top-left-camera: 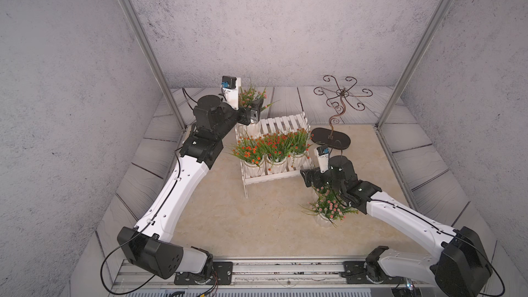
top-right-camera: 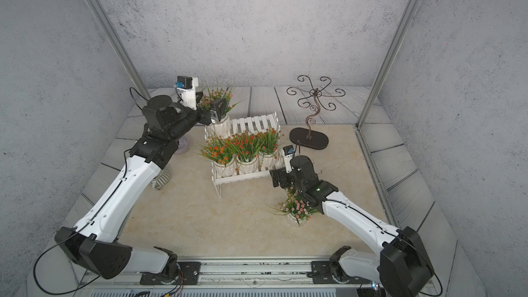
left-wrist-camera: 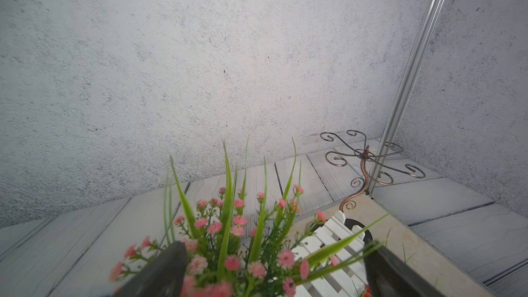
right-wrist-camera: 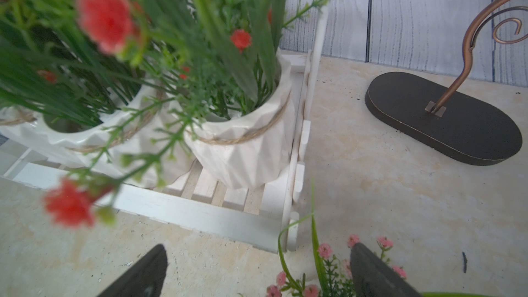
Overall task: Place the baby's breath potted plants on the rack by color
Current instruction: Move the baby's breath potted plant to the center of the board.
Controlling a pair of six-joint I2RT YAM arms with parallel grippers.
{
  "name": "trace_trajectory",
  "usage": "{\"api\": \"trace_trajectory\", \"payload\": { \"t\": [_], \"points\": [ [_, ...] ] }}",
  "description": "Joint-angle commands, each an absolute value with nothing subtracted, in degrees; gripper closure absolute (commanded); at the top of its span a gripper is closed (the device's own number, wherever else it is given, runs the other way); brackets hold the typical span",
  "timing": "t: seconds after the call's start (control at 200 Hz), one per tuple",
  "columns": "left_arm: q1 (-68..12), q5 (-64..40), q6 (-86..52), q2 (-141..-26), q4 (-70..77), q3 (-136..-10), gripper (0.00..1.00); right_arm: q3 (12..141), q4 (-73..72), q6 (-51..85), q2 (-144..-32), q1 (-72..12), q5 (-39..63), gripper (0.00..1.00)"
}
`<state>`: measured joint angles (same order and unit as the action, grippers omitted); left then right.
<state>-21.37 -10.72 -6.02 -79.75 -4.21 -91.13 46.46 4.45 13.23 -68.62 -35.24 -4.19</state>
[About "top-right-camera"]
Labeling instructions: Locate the red flower potted plant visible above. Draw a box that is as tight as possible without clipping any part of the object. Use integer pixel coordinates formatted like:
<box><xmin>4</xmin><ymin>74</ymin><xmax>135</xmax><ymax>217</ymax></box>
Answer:
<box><xmin>258</xmin><ymin>128</ymin><xmax>280</xmax><ymax>169</ymax></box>

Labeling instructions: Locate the pink flower potted plant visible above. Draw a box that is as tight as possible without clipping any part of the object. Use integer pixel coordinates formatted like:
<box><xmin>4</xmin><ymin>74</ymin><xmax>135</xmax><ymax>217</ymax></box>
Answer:
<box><xmin>270</xmin><ymin>187</ymin><xmax>319</xmax><ymax>228</ymax></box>
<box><xmin>198</xmin><ymin>87</ymin><xmax>238</xmax><ymax>138</ymax></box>

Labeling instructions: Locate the bronze wire scroll stand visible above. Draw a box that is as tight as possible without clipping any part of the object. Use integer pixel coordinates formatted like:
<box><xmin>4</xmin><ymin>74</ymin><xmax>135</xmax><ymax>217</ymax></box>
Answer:
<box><xmin>286</xmin><ymin>75</ymin><xmax>346</xmax><ymax>151</ymax></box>

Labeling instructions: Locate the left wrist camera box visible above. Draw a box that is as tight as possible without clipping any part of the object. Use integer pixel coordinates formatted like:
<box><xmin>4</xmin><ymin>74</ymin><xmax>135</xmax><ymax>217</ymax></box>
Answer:
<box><xmin>175</xmin><ymin>76</ymin><xmax>199</xmax><ymax>110</ymax></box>

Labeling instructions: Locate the striped grey ceramic mug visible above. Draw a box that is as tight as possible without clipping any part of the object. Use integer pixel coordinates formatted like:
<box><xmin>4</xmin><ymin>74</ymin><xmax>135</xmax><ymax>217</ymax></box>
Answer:
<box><xmin>150</xmin><ymin>168</ymin><xmax>171</xmax><ymax>191</ymax></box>

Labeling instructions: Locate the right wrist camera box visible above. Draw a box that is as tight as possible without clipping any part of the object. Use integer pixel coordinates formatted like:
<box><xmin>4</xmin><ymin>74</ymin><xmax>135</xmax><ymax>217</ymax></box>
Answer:
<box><xmin>282</xmin><ymin>145</ymin><xmax>296</xmax><ymax>173</ymax></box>

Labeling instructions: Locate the aluminium front rail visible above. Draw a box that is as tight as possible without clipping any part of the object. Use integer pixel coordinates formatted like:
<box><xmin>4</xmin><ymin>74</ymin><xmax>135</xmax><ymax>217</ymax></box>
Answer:
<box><xmin>73</xmin><ymin>257</ymin><xmax>438</xmax><ymax>297</ymax></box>

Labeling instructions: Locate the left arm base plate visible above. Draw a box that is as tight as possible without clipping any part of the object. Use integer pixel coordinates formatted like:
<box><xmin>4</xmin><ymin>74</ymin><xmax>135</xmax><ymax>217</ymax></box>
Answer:
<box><xmin>140</xmin><ymin>261</ymin><xmax>202</xmax><ymax>285</ymax></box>

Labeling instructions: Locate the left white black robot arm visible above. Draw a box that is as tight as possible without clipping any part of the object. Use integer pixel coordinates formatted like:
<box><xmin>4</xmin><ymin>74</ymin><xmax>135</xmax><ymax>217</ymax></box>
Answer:
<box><xmin>54</xmin><ymin>95</ymin><xmax>227</xmax><ymax>284</ymax></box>

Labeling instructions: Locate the orange flower potted plant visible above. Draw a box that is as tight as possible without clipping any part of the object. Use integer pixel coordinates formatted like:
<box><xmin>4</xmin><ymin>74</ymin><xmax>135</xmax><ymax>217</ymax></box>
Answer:
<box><xmin>200</xmin><ymin>136</ymin><xmax>237</xmax><ymax>177</ymax></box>

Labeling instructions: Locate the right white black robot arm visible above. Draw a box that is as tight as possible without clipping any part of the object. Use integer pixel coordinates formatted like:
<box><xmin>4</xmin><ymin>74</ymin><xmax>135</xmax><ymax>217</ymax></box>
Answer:
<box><xmin>270</xmin><ymin>155</ymin><xmax>437</xmax><ymax>296</ymax></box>

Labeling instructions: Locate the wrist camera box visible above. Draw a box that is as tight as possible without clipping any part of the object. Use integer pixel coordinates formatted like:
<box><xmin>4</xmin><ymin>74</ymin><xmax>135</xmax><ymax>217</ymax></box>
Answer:
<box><xmin>175</xmin><ymin>76</ymin><xmax>199</xmax><ymax>110</ymax></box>
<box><xmin>282</xmin><ymin>145</ymin><xmax>296</xmax><ymax>173</ymax></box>

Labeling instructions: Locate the white wooden slatted rack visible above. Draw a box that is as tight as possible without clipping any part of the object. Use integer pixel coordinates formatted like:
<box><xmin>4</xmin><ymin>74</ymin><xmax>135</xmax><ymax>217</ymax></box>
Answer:
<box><xmin>199</xmin><ymin>112</ymin><xmax>284</xmax><ymax>198</ymax></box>

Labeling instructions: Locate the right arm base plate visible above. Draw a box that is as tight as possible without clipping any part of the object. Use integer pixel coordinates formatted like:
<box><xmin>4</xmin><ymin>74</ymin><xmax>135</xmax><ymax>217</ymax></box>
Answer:
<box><xmin>306</xmin><ymin>261</ymin><xmax>370</xmax><ymax>285</ymax></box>

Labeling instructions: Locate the pink flower potted plant front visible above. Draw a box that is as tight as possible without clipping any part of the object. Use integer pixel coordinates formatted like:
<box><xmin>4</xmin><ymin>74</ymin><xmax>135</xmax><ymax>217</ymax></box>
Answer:
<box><xmin>270</xmin><ymin>187</ymin><xmax>319</xmax><ymax>228</ymax></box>

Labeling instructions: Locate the purple ceramic bowl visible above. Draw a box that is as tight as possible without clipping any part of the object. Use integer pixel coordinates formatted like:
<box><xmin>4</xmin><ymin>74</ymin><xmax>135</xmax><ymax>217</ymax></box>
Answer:
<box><xmin>175</xmin><ymin>136</ymin><xmax>191</xmax><ymax>155</ymax></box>

